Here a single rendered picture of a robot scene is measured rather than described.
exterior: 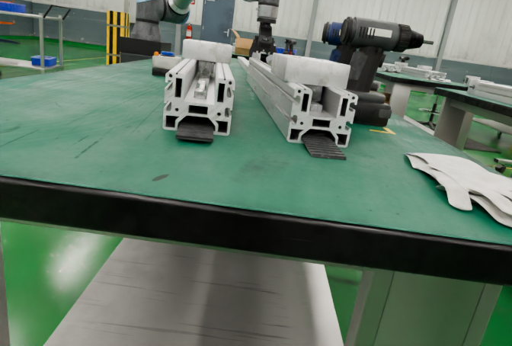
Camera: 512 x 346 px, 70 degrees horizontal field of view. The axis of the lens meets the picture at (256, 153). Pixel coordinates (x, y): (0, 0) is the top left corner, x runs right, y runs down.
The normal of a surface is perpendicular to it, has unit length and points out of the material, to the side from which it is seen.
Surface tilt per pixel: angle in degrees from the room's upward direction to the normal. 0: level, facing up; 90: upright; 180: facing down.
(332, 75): 90
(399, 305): 90
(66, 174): 0
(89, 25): 90
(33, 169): 0
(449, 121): 90
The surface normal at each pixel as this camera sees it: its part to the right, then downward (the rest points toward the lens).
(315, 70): 0.11, 0.31
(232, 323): 0.13, -0.95
